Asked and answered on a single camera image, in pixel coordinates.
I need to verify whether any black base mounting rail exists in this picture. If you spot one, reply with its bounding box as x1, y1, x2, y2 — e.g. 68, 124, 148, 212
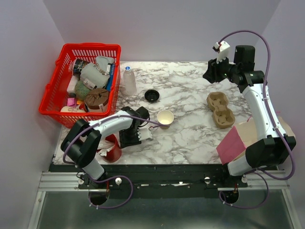
49, 164, 247, 201

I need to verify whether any brown cardboard cup carrier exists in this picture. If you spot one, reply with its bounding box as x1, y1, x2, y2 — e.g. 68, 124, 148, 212
206, 92, 235, 129

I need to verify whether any aluminium frame rail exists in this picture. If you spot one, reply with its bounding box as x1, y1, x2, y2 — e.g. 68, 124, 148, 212
38, 171, 91, 191

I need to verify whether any red plastic shopping basket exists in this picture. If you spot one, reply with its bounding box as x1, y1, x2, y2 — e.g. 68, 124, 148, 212
39, 42, 122, 128

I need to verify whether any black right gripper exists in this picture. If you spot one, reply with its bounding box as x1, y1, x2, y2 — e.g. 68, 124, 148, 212
202, 53, 240, 84

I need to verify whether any pink small packet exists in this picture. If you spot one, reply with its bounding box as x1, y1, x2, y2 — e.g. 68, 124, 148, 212
67, 98, 77, 107

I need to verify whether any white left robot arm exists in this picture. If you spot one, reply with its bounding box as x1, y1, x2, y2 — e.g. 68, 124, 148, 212
61, 106, 150, 188

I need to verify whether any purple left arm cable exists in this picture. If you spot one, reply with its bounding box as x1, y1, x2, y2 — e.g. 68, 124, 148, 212
62, 114, 163, 209

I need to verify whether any blue book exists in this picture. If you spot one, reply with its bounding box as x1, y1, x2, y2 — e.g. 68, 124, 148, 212
105, 63, 116, 92

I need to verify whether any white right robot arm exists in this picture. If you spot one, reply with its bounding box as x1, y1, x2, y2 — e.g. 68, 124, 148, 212
203, 42, 296, 187

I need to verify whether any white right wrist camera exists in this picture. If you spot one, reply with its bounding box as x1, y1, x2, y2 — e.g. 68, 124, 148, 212
213, 41, 231, 64

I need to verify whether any dark printed can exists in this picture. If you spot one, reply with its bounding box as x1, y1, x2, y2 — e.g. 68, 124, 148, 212
71, 58, 90, 77

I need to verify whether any red cylindrical straw holder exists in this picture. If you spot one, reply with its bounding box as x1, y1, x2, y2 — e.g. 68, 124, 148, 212
102, 135, 122, 163

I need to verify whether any brown paper coffee cup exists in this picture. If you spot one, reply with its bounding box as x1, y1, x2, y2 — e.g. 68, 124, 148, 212
157, 110, 174, 129

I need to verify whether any black plastic cup lid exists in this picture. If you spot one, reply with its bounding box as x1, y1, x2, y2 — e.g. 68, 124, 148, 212
144, 89, 160, 103

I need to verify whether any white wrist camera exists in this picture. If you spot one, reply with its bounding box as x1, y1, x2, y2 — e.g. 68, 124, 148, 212
138, 128, 153, 141
213, 41, 231, 64

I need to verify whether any pink and beige paper bag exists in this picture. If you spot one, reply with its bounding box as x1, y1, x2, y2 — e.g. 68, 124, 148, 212
216, 116, 295, 166

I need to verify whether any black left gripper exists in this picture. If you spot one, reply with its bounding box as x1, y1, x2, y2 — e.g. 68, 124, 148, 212
119, 128, 142, 150

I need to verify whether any brown round lidded box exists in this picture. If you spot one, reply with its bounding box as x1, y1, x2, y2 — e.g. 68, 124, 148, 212
85, 88, 110, 113

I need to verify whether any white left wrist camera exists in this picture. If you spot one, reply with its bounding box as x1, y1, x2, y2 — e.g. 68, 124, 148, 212
138, 128, 153, 141

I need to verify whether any clear plastic water bottle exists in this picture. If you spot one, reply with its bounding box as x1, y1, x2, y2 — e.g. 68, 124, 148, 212
123, 66, 137, 95

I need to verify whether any grey cloth pouch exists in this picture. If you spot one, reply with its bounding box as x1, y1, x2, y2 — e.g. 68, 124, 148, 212
81, 56, 115, 88

